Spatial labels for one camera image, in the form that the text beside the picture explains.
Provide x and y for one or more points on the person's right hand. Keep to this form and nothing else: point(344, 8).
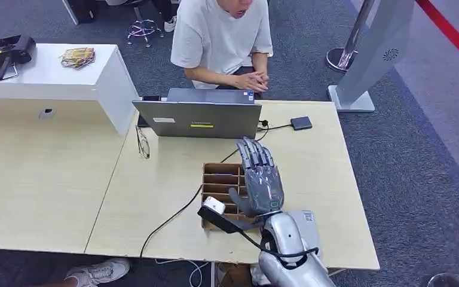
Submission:
point(249, 82)

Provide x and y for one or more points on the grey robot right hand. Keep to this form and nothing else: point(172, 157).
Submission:
point(263, 186)

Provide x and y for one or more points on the person's left hand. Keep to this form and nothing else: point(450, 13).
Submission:
point(264, 77)

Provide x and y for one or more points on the wooden card box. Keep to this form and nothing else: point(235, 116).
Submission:
point(219, 180)

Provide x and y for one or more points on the person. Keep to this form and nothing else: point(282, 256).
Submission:
point(221, 35)

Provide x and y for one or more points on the small black flat drive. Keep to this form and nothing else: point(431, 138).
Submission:
point(301, 122)

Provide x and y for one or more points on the pale grey labelled flat box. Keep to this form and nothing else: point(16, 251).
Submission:
point(310, 226)

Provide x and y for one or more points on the grey laptop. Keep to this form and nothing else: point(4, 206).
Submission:
point(198, 117)

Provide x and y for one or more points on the white shoe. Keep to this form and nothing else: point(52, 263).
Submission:
point(170, 24)

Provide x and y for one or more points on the small black device behind laptop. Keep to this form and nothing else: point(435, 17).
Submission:
point(150, 98)

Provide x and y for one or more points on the white kiosk stand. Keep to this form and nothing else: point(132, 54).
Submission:
point(372, 51)

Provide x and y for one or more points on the chrome chair base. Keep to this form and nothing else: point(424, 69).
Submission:
point(143, 28)

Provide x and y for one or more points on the eyeglasses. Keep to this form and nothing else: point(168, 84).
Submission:
point(142, 142)

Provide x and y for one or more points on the yellow crumpled packet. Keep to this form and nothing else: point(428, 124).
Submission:
point(78, 57)

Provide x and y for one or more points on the black case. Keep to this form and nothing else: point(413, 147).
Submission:
point(81, 10)

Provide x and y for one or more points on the white sneaker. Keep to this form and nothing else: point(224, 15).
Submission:
point(101, 271)

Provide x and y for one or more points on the white cabinet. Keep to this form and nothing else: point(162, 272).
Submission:
point(55, 79)

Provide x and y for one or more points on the grey round desk grommet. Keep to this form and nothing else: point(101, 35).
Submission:
point(47, 114)

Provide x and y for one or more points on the dark round object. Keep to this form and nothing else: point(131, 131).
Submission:
point(449, 281)

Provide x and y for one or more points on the black device with yellow stripe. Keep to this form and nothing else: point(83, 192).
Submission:
point(4, 53)

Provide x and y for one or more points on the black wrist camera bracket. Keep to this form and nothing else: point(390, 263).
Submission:
point(225, 223)

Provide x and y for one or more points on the chrome stanchion post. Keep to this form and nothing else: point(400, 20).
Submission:
point(346, 57)

